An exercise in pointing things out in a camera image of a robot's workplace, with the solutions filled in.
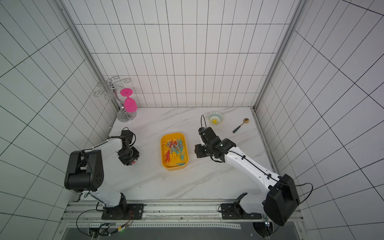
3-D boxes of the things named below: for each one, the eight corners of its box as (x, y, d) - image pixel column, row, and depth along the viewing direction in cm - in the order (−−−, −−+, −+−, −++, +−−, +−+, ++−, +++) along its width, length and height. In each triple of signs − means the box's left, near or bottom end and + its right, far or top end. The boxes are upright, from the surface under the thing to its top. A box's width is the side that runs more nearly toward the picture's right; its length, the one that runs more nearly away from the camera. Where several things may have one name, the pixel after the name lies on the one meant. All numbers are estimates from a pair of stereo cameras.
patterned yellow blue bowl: (208, 124, 110) (208, 121, 107) (207, 115, 116) (207, 111, 113) (223, 124, 110) (224, 121, 107) (222, 115, 116) (223, 111, 113)
